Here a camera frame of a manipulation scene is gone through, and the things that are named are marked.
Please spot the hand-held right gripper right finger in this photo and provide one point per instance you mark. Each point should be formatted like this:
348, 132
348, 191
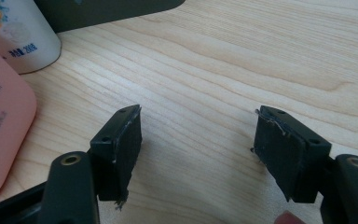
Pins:
286, 155

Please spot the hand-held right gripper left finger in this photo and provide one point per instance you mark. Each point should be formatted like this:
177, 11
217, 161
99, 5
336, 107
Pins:
118, 149

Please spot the pink bottle with blue cap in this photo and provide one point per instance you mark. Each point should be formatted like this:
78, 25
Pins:
3, 118

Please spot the dark grey slotted corner rack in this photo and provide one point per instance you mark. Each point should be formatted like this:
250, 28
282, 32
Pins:
105, 12

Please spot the white bottle with blue cap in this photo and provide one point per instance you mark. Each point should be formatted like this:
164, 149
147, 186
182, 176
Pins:
28, 40

